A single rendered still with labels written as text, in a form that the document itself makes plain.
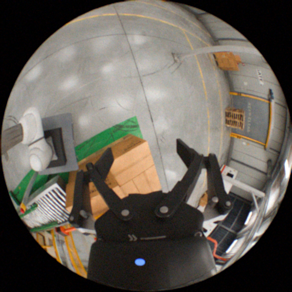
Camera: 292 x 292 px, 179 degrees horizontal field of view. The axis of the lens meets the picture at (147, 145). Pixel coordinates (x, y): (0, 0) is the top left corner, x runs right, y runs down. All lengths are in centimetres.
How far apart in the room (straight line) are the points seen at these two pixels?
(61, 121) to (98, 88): 96
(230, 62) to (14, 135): 681
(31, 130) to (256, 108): 943
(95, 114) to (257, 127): 953
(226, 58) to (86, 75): 624
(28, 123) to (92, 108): 121
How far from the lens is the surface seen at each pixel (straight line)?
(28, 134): 64
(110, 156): 20
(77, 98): 167
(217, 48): 253
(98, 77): 175
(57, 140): 85
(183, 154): 18
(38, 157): 64
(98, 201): 98
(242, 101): 896
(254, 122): 924
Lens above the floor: 164
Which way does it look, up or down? 53 degrees down
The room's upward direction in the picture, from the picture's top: 116 degrees clockwise
